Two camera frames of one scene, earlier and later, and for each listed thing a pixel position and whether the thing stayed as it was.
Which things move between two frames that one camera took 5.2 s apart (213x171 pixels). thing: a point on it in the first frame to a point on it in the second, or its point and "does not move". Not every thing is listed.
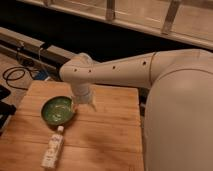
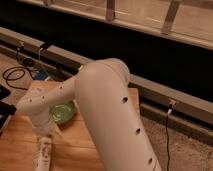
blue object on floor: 40,75 does not move
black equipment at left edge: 6,110 does not move
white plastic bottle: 52,150 to 42,161
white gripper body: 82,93 to 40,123
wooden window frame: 189,21 does not move
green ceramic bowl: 58,110 does not move
